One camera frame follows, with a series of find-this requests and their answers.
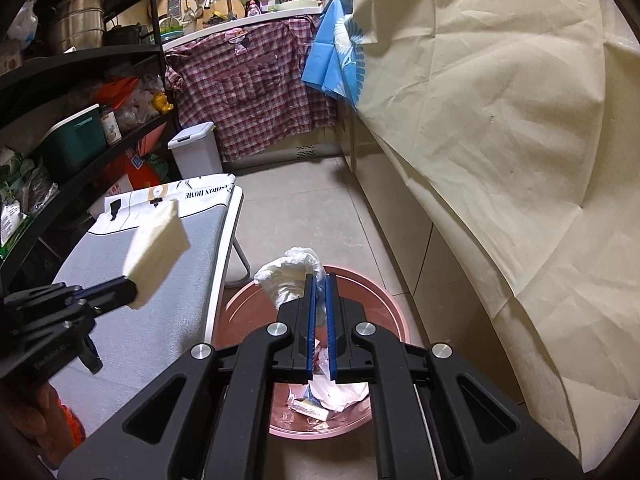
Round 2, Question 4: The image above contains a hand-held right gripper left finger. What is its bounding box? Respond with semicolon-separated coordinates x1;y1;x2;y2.
57;273;321;480

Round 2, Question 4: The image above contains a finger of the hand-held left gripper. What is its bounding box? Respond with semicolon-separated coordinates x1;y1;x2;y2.
64;278;139;301
75;290;139;315

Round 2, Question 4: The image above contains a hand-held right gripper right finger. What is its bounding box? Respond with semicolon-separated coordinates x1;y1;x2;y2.
325;274;586;480

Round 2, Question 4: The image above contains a pink plastic basin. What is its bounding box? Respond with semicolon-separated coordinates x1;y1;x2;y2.
212;265;407;442

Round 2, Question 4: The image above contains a white tissue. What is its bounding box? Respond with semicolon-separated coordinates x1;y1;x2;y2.
254;246;335;378

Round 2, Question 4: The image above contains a cream napkin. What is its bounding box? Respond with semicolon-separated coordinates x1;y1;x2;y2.
122;200;191;311

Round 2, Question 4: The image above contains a white lidded trash bin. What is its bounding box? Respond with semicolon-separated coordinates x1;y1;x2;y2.
167;122;224;177

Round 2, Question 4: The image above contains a person's left hand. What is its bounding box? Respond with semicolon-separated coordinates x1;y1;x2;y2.
0;379;87;463

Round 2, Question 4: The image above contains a grey padded folding table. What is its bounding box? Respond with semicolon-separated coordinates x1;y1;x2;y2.
49;172;252;442

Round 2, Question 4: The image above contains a crumpled white paper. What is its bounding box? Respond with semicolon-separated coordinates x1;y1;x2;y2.
307;377;372;414

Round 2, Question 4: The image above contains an orange and white sack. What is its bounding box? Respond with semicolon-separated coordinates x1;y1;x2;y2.
102;152;164;207

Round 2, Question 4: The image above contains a clear bag with dark contents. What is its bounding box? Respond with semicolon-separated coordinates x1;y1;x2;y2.
20;160;59;212

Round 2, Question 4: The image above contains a green printed food packet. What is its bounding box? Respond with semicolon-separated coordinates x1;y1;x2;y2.
0;147;32;257

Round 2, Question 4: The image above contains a green storage box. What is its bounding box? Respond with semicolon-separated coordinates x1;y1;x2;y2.
37;104;109;182

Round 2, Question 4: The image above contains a white labelled can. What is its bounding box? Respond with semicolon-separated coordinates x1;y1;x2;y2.
99;105;123;146

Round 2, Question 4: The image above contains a pile of white bags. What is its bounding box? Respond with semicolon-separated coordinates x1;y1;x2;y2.
120;74;164;129

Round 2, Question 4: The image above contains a red plastic bag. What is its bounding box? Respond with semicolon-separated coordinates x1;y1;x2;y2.
95;76;141;109

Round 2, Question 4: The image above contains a black shelf rack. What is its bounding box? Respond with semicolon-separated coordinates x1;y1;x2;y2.
0;0;182;295

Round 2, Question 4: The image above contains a red plaid shirt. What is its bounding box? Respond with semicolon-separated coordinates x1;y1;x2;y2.
163;14;339;162

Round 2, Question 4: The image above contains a black pot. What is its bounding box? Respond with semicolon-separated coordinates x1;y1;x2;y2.
102;22;144;51

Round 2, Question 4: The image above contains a cream cloth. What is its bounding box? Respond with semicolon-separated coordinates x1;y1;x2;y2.
345;0;640;467

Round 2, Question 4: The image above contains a steel stock pot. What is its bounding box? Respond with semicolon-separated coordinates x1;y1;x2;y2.
50;0;106;54

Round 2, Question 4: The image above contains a blue patterned cloth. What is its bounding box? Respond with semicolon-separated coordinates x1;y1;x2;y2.
300;0;372;107

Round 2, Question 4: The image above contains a white plastic bag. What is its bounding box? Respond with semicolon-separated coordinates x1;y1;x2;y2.
7;0;39;44

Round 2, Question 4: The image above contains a wooden cutting board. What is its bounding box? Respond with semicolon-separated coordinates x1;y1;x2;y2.
202;2;246;26

